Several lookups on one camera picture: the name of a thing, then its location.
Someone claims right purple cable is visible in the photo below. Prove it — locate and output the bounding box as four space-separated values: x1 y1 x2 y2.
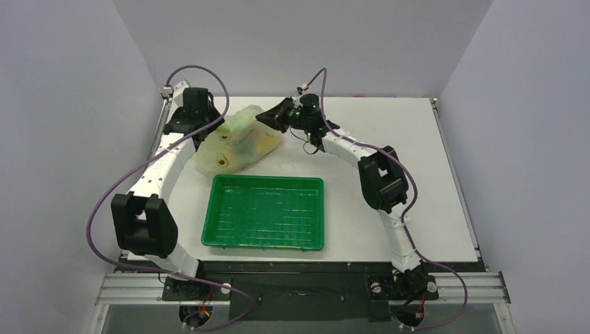
306 67 469 331

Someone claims green plastic tray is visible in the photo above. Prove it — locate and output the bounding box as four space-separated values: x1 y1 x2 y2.
201 175 324 251

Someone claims fake avocado half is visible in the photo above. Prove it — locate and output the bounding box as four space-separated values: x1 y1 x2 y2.
216 157 229 168

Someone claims purple cable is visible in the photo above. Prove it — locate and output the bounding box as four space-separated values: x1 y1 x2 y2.
306 67 469 331
87 64 255 331

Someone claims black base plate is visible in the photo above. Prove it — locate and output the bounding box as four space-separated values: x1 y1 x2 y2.
177 262 484 328

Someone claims translucent pale green plastic bag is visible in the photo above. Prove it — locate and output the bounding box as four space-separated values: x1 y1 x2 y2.
191 105 282 177

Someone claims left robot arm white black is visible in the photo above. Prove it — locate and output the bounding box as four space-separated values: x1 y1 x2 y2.
111 87 220 300

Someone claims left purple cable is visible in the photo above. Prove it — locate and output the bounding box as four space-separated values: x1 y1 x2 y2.
87 64 255 331

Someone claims yellow fake fruit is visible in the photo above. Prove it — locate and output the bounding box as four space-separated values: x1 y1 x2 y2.
252 136 282 157

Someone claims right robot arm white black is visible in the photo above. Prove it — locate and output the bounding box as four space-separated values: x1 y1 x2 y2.
255 93 438 303

